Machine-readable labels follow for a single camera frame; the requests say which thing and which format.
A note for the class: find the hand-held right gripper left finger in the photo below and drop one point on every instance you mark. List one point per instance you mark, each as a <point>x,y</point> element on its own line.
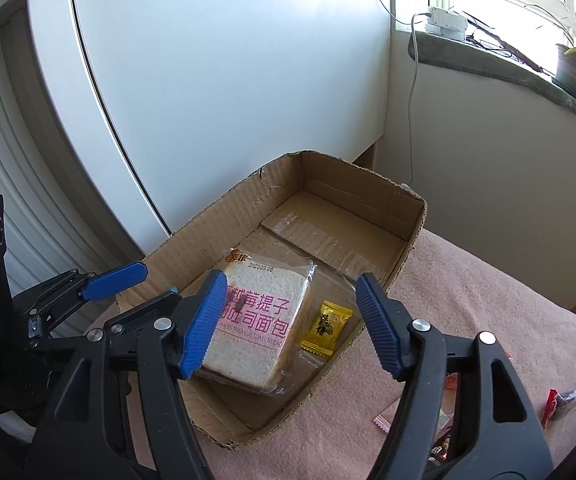
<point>203,330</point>

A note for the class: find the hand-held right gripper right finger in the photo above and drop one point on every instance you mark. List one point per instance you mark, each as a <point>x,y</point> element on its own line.
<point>375,320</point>

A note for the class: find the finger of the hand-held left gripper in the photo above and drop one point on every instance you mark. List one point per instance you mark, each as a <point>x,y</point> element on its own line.
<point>58,341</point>
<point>113,282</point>

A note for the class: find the sliced bread packet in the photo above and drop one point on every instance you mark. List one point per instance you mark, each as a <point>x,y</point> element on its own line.
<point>263,320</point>

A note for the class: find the brown cardboard box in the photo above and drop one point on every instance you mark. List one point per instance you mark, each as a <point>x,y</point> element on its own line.
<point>318,220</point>

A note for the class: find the yellow wrapped candy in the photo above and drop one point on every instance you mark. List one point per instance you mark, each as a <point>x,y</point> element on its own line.
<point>325,330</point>

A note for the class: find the pink snack wrapper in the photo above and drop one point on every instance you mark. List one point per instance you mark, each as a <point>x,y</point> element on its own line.
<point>386,417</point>

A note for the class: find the white cabinet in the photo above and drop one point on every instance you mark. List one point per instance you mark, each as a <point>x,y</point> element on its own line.
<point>218,60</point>

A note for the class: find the grey stone windowsill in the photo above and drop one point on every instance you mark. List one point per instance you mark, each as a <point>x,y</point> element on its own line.
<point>492,67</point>

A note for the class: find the white power adapter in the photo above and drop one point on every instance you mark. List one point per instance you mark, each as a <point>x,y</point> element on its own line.
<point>446,22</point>

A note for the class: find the potted spider plant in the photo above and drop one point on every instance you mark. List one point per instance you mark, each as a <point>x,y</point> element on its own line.
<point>575,72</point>

